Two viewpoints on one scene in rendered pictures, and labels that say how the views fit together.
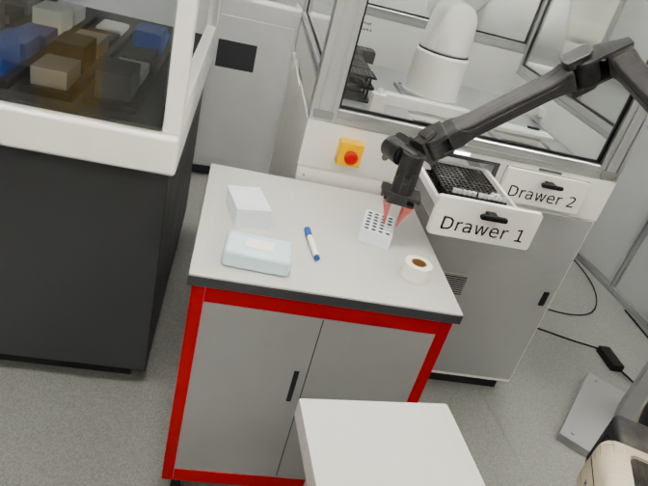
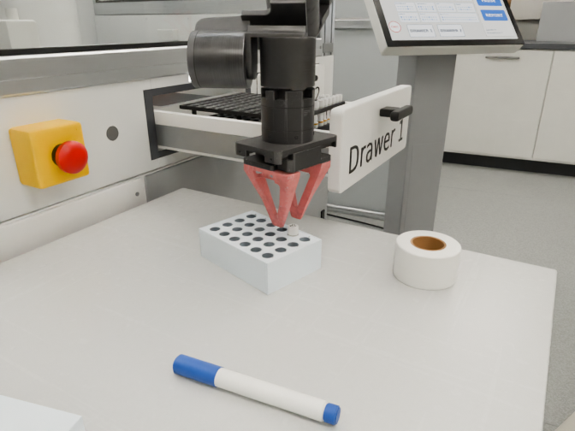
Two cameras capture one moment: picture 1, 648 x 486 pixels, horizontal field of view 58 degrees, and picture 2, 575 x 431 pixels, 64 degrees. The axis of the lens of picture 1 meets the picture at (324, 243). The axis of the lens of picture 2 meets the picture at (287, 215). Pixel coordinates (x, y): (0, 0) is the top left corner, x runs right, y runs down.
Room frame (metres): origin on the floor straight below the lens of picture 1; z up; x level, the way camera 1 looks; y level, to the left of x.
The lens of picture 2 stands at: (1.04, 0.21, 1.03)
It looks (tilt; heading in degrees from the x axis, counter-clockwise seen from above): 23 degrees down; 313
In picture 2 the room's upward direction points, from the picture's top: straight up
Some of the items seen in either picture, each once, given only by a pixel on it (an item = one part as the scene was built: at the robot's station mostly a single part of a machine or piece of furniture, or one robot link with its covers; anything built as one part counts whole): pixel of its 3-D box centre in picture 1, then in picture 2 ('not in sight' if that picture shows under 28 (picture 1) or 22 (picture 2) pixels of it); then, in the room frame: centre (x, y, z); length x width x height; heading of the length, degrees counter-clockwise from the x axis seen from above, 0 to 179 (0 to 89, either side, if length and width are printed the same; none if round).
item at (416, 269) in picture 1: (416, 269); (425, 258); (1.24, -0.23, 0.78); 0.07 x 0.07 x 0.04
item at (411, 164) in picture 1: (410, 161); (281, 61); (1.39, -0.15, 0.99); 0.07 x 0.06 x 0.07; 37
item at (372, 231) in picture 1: (376, 229); (258, 247); (1.40, -0.13, 0.78); 0.12 x 0.08 x 0.04; 177
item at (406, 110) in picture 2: (492, 216); (394, 112); (1.40, -0.40, 0.91); 0.07 x 0.04 x 0.01; 103
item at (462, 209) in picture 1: (484, 222); (375, 132); (1.42, -0.39, 0.87); 0.29 x 0.02 x 0.11; 103
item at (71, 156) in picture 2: (351, 157); (69, 156); (1.61, -0.01, 0.88); 0.04 x 0.03 x 0.04; 103
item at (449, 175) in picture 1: (462, 190); (264, 121); (1.62, -0.35, 0.87); 0.22 x 0.18 x 0.06; 13
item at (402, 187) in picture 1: (403, 184); (287, 121); (1.38, -0.15, 0.93); 0.10 x 0.07 x 0.07; 92
